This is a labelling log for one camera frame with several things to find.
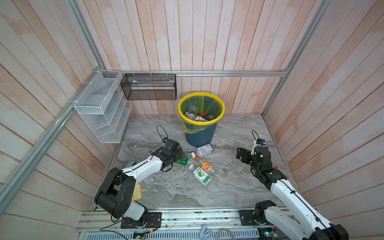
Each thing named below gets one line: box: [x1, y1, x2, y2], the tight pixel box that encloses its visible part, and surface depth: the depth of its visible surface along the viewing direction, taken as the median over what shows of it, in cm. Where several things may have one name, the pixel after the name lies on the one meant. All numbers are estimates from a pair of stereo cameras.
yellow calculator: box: [132, 184, 142, 201], surface depth 83 cm
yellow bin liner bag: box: [178, 95, 223, 133], surface depth 95 cm
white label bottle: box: [194, 116, 208, 122], surface depth 92 cm
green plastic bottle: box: [175, 157, 189, 166], surface depth 93 cm
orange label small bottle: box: [201, 161, 215, 173], surface depth 89 cm
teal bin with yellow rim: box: [177, 92, 226, 148], surface depth 93 cm
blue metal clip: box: [200, 224, 212, 240], surface depth 70 cm
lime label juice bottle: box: [188, 163, 213, 187], surface depth 87 cm
